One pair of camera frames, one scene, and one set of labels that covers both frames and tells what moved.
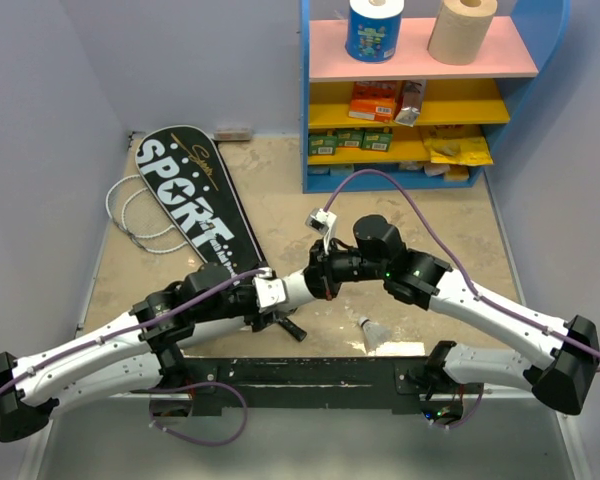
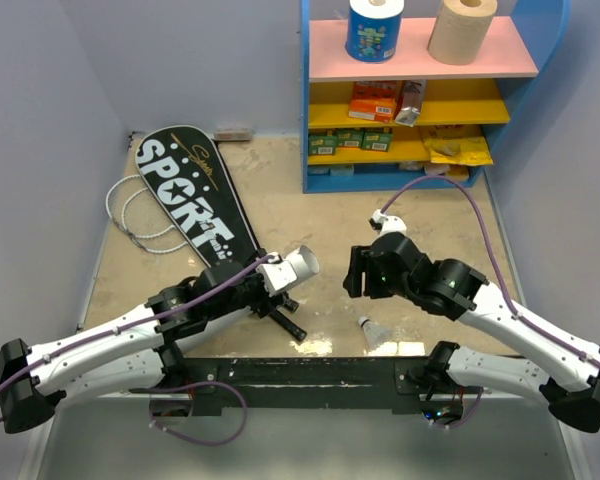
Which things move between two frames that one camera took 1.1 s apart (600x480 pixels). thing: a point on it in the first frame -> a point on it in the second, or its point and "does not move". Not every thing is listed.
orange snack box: x=373 y=101 does not move
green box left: x=322 y=145 does not move
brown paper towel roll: x=460 y=30 does not move
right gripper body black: x=332 y=269 -> x=382 y=286
